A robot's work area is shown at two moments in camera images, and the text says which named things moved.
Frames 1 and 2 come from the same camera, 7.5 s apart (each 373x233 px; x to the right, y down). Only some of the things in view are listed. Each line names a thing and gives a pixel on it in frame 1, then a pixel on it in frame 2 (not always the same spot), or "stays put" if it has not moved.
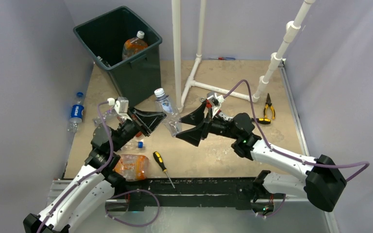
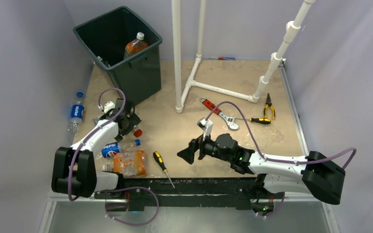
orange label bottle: x=134 y=44 stays put
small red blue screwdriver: x=223 y=58 stays put
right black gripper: x=194 y=136 -> x=188 y=154
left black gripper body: x=127 y=131 -> x=133 y=121
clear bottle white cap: x=103 y=61 stays put
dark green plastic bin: x=138 y=78 stays put
